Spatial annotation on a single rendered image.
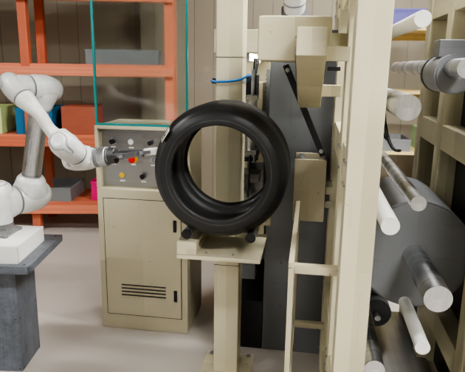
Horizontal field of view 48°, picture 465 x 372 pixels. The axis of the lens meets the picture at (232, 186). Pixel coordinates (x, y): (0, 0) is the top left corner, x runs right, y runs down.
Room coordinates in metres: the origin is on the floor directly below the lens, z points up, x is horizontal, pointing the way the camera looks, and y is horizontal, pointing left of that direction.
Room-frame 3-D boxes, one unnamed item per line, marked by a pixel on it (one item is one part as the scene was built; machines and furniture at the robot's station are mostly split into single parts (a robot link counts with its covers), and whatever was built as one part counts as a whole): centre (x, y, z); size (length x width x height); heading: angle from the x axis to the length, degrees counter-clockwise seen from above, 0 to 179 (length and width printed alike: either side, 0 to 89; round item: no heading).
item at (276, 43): (2.12, -0.24, 1.71); 0.61 x 0.25 x 0.15; 172
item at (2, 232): (2.58, 1.23, 0.77); 0.22 x 0.18 x 0.06; 176
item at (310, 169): (2.45, -0.38, 1.05); 0.20 x 0.15 x 0.30; 172
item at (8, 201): (2.61, 1.22, 0.91); 0.18 x 0.16 x 0.22; 148
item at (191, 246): (2.31, 0.17, 0.84); 0.36 x 0.09 x 0.06; 172
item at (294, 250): (2.02, -0.26, 0.65); 0.90 x 0.02 x 0.70; 172
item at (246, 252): (2.29, 0.03, 0.80); 0.37 x 0.36 x 0.02; 82
